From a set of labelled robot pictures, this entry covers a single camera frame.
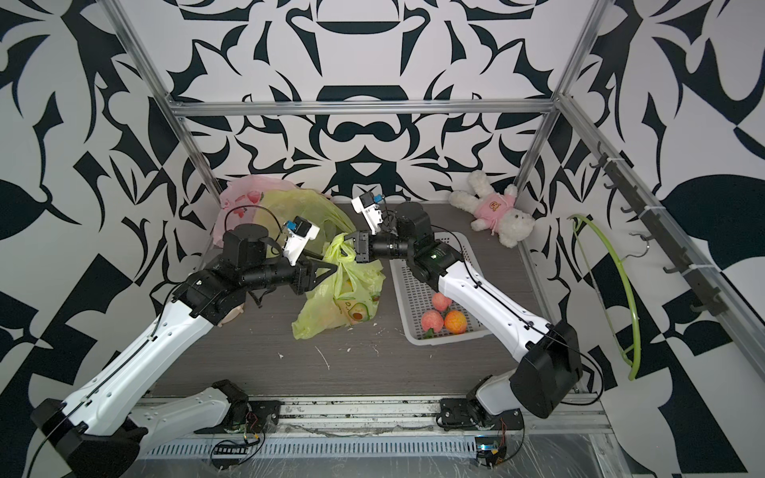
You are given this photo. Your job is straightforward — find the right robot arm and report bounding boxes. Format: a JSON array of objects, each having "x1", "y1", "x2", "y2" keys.
[{"x1": 348, "y1": 195, "x2": 583, "y2": 418}]

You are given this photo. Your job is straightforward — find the green hoop hanger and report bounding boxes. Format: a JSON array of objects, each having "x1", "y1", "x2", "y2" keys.
[{"x1": 568, "y1": 214, "x2": 643, "y2": 382}]

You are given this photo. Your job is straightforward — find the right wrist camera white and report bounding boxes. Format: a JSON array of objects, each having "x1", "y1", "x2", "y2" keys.
[{"x1": 352, "y1": 191, "x2": 384, "y2": 235}]

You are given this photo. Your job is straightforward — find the white plastic basket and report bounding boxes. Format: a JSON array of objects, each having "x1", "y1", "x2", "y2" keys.
[{"x1": 390, "y1": 259, "x2": 490, "y2": 346}]

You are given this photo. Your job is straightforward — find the orange peach front right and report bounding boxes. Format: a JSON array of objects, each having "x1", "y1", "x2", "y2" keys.
[{"x1": 443, "y1": 310, "x2": 468, "y2": 335}]

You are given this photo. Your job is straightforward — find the green plastic bag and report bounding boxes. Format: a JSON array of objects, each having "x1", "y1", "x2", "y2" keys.
[
  {"x1": 252, "y1": 188, "x2": 356, "y2": 255},
  {"x1": 291, "y1": 234, "x2": 386, "y2": 340}
]

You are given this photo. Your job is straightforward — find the small round clock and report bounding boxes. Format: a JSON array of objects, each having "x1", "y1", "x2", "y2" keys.
[{"x1": 218, "y1": 305, "x2": 244, "y2": 327}]

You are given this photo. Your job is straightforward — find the white plush bunny pink shirt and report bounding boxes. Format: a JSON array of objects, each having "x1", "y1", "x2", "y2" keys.
[{"x1": 448, "y1": 170, "x2": 535, "y2": 248}]

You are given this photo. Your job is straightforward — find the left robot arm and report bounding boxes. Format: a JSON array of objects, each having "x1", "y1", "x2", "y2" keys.
[{"x1": 31, "y1": 216, "x2": 337, "y2": 477}]

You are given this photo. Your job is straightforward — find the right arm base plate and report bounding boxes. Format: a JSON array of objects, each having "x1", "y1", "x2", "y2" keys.
[{"x1": 435, "y1": 398, "x2": 525, "y2": 431}]

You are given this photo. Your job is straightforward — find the pink plastic bag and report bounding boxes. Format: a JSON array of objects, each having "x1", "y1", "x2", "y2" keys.
[{"x1": 212, "y1": 174, "x2": 297, "y2": 247}]

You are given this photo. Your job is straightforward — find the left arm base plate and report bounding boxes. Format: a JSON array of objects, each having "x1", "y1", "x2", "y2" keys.
[{"x1": 243, "y1": 400, "x2": 283, "y2": 434}]

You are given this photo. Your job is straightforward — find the black wall hook rack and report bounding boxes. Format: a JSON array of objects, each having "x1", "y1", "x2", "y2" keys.
[{"x1": 593, "y1": 151, "x2": 729, "y2": 317}]

